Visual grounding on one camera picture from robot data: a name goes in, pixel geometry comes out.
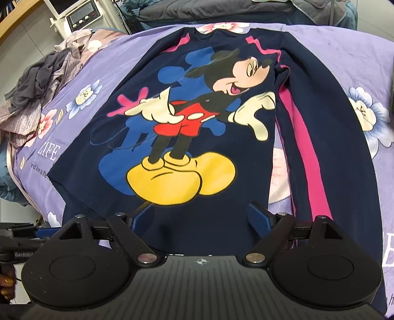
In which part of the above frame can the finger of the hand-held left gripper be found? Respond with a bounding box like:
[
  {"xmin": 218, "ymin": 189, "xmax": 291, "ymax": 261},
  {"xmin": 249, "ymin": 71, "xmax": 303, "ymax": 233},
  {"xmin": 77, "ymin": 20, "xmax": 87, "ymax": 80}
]
[{"xmin": 0, "ymin": 224, "xmax": 59, "ymax": 247}]

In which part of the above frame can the white machine with display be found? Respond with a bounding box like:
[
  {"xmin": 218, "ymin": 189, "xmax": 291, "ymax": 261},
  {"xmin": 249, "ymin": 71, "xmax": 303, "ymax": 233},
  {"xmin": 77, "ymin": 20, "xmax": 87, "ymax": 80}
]
[{"xmin": 43, "ymin": 0, "xmax": 131, "ymax": 35}]

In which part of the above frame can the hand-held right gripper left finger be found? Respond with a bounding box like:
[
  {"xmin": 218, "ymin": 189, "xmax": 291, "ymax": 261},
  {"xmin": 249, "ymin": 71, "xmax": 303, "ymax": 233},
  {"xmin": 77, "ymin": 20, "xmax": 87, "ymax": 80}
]
[{"xmin": 58, "ymin": 202, "xmax": 161, "ymax": 268}]

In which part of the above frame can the wooden shelf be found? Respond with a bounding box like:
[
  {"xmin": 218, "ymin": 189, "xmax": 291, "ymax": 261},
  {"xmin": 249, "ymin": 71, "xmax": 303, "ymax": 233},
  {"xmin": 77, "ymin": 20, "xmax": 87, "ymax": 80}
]
[{"xmin": 0, "ymin": 0, "xmax": 43, "ymax": 40}]

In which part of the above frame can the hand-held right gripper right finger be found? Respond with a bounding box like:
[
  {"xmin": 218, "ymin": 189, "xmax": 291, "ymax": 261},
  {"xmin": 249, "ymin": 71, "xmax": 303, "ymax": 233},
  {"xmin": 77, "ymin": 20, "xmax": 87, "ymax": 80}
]
[{"xmin": 243, "ymin": 201, "xmax": 344, "ymax": 267}]

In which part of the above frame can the pile of grey clothes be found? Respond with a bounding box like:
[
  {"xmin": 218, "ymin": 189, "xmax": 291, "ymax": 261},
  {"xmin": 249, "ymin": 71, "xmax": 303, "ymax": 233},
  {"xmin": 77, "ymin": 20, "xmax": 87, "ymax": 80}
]
[{"xmin": 0, "ymin": 28, "xmax": 103, "ymax": 149}]

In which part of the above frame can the navy cartoon print sweatshirt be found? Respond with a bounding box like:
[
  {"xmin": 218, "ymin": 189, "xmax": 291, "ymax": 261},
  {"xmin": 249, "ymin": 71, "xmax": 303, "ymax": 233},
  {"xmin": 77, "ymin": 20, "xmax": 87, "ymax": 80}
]
[{"xmin": 48, "ymin": 26, "xmax": 389, "ymax": 315}]

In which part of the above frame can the purple floral blanket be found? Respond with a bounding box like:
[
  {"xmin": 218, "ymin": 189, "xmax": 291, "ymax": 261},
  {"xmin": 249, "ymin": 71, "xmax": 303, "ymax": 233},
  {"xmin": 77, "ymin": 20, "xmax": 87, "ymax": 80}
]
[{"xmin": 6, "ymin": 21, "xmax": 394, "ymax": 308}]

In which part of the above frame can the person's left hand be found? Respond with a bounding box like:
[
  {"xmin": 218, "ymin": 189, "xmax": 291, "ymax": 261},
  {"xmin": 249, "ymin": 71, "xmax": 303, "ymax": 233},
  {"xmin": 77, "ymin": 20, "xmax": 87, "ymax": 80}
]
[{"xmin": 0, "ymin": 265, "xmax": 16, "ymax": 304}]

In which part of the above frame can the dark grey garment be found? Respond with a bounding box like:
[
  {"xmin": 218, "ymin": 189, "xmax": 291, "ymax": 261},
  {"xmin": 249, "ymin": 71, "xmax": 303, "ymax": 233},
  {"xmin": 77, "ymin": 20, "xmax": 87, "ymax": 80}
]
[{"xmin": 4, "ymin": 51, "xmax": 74, "ymax": 109}]

